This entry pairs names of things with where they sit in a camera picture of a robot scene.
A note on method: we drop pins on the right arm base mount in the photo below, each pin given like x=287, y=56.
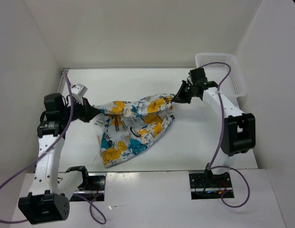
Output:
x=204, y=186

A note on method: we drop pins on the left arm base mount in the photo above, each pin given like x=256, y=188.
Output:
x=94, y=189

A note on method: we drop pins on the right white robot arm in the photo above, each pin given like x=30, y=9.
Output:
x=238, y=130

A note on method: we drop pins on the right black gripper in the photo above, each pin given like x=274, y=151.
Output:
x=180, y=97

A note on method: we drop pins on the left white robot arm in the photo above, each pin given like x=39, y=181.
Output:
x=48, y=197

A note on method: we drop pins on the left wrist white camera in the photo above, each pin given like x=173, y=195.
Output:
x=78, y=91

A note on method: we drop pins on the white plastic basket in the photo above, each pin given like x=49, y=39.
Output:
x=225, y=70

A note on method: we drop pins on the patterned white yellow teal shorts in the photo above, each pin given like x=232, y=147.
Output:
x=130, y=128

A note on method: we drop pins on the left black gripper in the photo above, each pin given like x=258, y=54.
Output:
x=89, y=112

